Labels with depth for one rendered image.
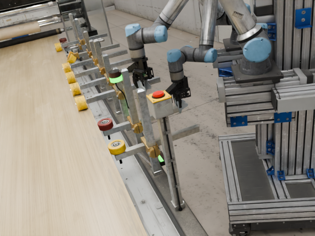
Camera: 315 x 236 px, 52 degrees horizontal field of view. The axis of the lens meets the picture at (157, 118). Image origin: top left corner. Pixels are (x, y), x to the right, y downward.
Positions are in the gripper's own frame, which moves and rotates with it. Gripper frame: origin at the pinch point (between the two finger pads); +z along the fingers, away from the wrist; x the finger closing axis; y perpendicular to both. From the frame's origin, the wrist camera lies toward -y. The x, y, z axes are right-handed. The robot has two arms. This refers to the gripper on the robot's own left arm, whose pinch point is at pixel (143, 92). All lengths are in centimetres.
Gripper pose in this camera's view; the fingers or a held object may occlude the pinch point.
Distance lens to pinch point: 170.4
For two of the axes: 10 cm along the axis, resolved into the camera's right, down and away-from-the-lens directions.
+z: 1.6, 8.7, 4.7
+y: 6.4, 2.7, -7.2
